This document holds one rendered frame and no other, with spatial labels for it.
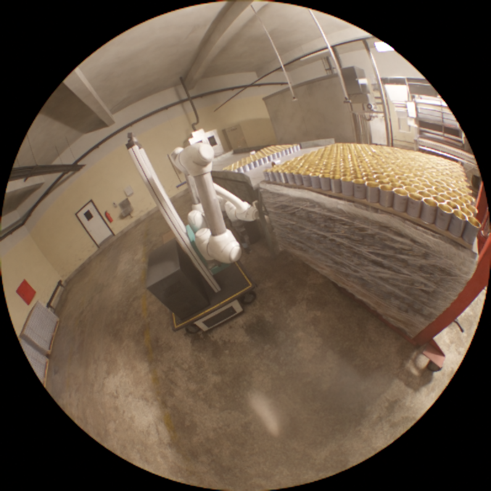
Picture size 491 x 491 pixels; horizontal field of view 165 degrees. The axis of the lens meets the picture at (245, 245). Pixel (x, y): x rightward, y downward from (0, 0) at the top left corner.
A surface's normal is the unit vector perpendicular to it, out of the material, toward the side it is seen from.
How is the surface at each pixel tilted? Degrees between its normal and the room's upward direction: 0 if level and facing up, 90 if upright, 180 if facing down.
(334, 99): 90
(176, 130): 90
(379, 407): 0
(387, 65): 90
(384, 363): 0
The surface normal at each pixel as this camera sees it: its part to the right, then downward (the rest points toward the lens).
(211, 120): 0.48, 0.41
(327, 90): -0.82, 0.53
